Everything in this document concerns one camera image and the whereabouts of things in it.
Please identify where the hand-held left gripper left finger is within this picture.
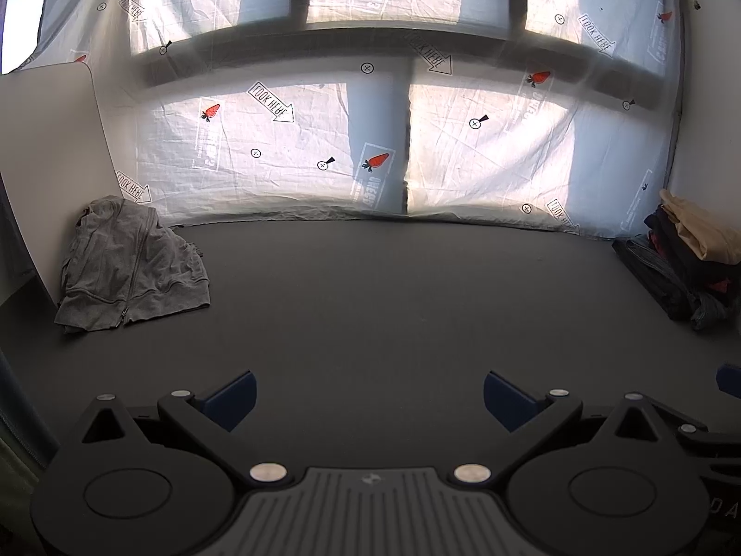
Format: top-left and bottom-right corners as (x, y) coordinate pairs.
(81, 369), (296, 484)

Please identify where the grey zip hoodie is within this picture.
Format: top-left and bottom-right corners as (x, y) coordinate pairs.
(55, 197), (211, 334)

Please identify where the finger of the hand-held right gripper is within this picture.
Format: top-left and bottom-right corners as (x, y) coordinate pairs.
(716, 364), (741, 399)
(677, 423), (741, 476)

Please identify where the beige garment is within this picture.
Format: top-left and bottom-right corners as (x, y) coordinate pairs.
(660, 188), (741, 261)

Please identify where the black garment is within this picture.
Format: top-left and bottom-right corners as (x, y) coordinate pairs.
(644, 207), (741, 302)

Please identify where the grey textured mat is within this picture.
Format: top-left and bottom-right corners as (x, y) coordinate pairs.
(0, 208), (741, 476)

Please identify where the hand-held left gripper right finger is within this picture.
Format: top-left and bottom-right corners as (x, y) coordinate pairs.
(447, 369), (679, 484)

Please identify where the printed white sheet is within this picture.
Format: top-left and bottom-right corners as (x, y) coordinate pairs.
(35, 0), (687, 241)

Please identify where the white board panel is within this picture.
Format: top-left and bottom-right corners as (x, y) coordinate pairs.
(0, 63), (125, 308)

